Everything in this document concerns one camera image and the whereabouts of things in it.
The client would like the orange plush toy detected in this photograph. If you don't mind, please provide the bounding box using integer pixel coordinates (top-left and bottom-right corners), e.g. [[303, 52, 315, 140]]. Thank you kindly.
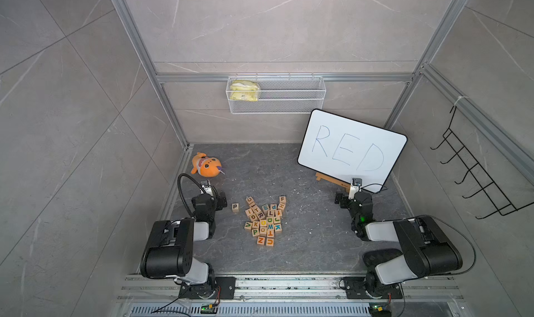
[[191, 152, 223, 178]]

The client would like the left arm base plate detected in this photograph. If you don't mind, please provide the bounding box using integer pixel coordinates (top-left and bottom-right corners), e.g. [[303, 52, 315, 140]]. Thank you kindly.
[[179, 277, 236, 300]]

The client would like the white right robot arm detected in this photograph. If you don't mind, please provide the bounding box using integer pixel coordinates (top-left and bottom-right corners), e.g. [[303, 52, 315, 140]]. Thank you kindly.
[[335, 178, 473, 299]]

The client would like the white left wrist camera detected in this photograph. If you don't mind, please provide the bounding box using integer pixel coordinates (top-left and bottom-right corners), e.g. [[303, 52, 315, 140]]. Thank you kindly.
[[200, 180, 214, 196]]

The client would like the wooden easel stand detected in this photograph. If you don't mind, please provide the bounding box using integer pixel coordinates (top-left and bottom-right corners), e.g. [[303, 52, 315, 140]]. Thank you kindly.
[[316, 172, 350, 193]]

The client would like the whiteboard with RED written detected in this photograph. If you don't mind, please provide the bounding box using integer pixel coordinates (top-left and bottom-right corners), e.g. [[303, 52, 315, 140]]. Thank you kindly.
[[298, 109, 407, 193]]

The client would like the yellow packet in basket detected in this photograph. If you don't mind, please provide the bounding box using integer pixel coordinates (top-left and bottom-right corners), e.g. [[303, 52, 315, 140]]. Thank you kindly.
[[228, 80, 261, 102]]

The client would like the white wire mesh basket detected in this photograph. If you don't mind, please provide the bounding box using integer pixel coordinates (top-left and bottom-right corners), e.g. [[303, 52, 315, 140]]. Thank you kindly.
[[225, 76, 326, 115]]

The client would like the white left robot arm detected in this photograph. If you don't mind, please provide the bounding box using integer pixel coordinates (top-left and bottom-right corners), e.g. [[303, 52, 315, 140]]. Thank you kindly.
[[140, 174, 228, 299]]

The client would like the black wire hook rack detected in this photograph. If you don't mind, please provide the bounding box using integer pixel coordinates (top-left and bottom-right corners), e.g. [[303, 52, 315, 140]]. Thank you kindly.
[[430, 106, 533, 220]]

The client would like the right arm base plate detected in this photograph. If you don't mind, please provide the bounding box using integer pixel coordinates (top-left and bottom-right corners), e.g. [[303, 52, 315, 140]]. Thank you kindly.
[[338, 277, 404, 300]]

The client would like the black oval pad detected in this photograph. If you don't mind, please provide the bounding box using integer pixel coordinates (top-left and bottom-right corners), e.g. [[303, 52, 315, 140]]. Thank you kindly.
[[362, 248, 403, 269]]

